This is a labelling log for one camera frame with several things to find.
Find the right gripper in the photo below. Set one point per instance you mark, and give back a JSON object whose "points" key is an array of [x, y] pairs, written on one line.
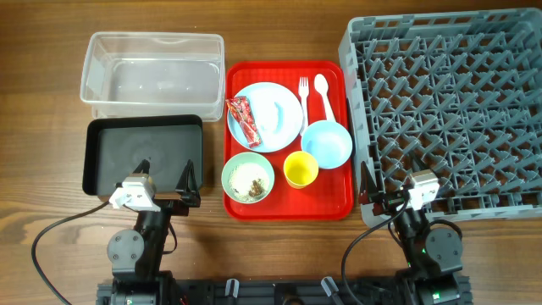
{"points": [[388, 202]]}

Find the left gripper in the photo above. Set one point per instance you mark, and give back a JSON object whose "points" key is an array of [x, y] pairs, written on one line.
{"points": [[187, 192]]}

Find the light blue bowl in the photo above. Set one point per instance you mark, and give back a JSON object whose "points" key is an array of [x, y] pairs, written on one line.
{"points": [[328, 142]]}

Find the yellow plastic cup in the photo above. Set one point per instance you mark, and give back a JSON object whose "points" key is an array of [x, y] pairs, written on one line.
{"points": [[300, 169]]}

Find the red snack wrapper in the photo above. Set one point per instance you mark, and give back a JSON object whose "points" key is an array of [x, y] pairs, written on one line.
{"points": [[246, 132]]}

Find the white plastic spoon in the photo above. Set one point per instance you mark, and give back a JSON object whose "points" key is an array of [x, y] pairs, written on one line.
{"points": [[321, 85]]}

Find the white plastic fork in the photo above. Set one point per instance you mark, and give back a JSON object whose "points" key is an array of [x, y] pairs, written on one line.
{"points": [[303, 91]]}

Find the white napkin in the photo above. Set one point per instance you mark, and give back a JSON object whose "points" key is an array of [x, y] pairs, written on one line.
{"points": [[269, 116]]}

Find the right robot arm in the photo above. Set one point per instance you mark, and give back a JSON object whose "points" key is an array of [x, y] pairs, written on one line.
{"points": [[433, 249]]}

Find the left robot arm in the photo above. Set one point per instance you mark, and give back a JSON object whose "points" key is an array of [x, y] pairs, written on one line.
{"points": [[136, 254]]}

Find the grey dishwasher rack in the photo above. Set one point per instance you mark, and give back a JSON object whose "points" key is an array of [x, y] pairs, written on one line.
{"points": [[461, 91]]}

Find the black plastic tray bin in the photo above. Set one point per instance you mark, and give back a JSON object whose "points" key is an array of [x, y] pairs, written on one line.
{"points": [[115, 147]]}

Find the green bowl with rice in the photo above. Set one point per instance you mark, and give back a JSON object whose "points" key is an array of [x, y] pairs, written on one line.
{"points": [[247, 178]]}

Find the red serving tray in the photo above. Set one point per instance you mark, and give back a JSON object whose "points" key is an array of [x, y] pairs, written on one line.
{"points": [[331, 195]]}

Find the clear plastic bin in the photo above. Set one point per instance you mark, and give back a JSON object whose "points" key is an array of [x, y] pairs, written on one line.
{"points": [[136, 74]]}

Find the light blue plate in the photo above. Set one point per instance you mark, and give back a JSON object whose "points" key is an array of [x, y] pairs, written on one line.
{"points": [[291, 115]]}

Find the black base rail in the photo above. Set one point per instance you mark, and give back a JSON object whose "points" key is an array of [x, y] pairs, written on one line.
{"points": [[369, 290]]}

